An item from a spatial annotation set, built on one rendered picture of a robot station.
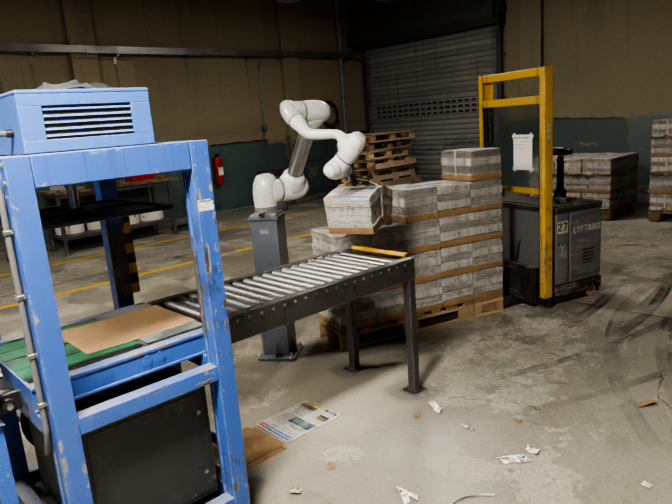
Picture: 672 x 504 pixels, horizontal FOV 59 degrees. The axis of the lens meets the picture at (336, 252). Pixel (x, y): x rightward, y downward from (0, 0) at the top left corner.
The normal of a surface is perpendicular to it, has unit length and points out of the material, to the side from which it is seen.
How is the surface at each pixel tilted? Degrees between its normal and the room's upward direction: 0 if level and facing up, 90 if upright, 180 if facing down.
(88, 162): 90
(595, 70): 90
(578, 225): 90
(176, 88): 90
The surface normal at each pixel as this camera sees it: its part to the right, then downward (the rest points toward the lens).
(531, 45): -0.73, 0.20
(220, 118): 0.68, 0.11
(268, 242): -0.21, 0.22
